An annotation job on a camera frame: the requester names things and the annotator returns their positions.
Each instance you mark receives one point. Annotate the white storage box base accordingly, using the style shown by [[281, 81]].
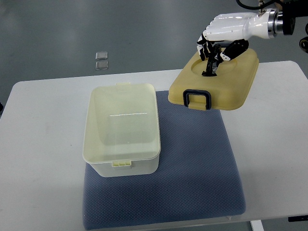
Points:
[[122, 135]]

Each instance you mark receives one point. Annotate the blue grey cushion mat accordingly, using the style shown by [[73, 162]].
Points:
[[197, 176]]

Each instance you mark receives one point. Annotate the white table leg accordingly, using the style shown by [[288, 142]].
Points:
[[256, 225]]

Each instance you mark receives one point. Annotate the black table bracket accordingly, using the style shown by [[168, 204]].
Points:
[[298, 218]]

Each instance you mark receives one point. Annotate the yellow storage box lid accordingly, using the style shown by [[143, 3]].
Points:
[[227, 90]]

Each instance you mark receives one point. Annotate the upper floor metal plate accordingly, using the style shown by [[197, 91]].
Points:
[[101, 55]]

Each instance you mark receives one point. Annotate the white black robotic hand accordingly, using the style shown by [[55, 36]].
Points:
[[237, 28]]

